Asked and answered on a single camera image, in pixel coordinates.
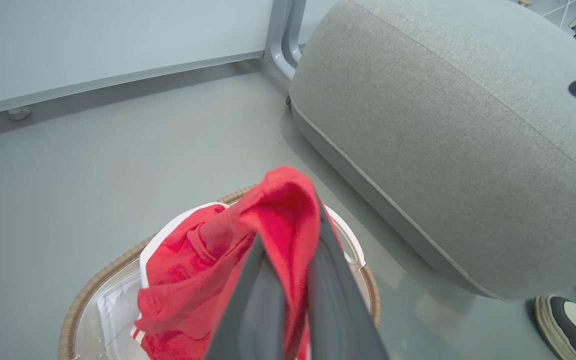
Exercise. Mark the grey fabric sofa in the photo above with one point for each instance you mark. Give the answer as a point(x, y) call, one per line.
point(443, 125)

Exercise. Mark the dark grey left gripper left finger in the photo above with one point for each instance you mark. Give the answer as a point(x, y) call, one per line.
point(253, 310)

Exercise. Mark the red garment with white stripes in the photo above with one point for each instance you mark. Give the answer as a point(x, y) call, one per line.
point(278, 210)

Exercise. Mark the white laundry basket brown rim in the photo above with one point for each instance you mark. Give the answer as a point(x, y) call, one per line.
point(88, 295)

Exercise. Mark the small round partition foot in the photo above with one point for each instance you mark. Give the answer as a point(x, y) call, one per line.
point(19, 113)

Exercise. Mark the grey double partition post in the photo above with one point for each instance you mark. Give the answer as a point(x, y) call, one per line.
point(283, 35)

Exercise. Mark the white basket liner cloth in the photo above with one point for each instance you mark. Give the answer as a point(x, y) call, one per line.
point(118, 310)

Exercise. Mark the dark and cream sneaker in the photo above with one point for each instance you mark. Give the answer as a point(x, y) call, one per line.
point(570, 325)

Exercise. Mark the grey partition bottom rail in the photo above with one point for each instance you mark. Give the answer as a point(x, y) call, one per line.
point(118, 80)

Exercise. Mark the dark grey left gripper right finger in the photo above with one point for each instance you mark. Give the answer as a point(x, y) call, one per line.
point(338, 310)

